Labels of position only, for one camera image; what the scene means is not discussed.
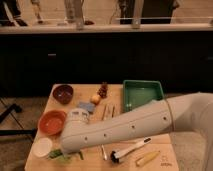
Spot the green pepper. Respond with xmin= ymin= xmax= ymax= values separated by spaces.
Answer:
xmin=48 ymin=149 xmax=84 ymax=160

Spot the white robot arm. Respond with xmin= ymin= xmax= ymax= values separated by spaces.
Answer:
xmin=60 ymin=93 xmax=213 ymax=171

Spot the red grape bunch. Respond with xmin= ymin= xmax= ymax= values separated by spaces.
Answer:
xmin=98 ymin=82 xmax=108 ymax=98

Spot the small yellow fruit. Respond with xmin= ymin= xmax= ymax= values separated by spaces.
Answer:
xmin=90 ymin=94 xmax=101 ymax=105

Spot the wooden block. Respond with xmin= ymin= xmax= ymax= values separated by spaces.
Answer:
xmin=102 ymin=104 xmax=115 ymax=120

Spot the blue sponge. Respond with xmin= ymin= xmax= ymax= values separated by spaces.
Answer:
xmin=77 ymin=102 xmax=95 ymax=114

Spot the green plastic tray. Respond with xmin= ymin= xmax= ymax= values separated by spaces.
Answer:
xmin=123 ymin=80 xmax=164 ymax=112

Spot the dark brown bowl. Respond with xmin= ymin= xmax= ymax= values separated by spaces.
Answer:
xmin=53 ymin=84 xmax=73 ymax=105

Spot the orange bowl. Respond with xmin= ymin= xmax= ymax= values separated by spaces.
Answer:
xmin=38 ymin=110 xmax=67 ymax=135

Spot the black white brush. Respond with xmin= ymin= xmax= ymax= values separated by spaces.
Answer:
xmin=110 ymin=138 xmax=151 ymax=163

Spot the silver fork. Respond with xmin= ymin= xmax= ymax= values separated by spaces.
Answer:
xmin=101 ymin=145 xmax=108 ymax=160

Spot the yellow corn cob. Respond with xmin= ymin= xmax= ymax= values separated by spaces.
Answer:
xmin=136 ymin=151 xmax=160 ymax=167

